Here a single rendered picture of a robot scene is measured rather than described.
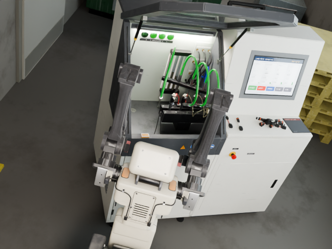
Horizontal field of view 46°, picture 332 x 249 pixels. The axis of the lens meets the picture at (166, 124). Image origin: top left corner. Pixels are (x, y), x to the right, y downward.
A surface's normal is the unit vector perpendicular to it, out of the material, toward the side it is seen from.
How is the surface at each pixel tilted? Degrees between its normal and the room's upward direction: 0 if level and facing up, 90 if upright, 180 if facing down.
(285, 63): 76
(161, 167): 48
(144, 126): 0
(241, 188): 90
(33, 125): 0
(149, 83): 90
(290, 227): 0
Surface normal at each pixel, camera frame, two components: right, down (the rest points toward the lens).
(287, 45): 0.29, 0.47
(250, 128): 0.23, -0.75
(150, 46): 0.24, 0.66
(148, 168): 0.06, -0.05
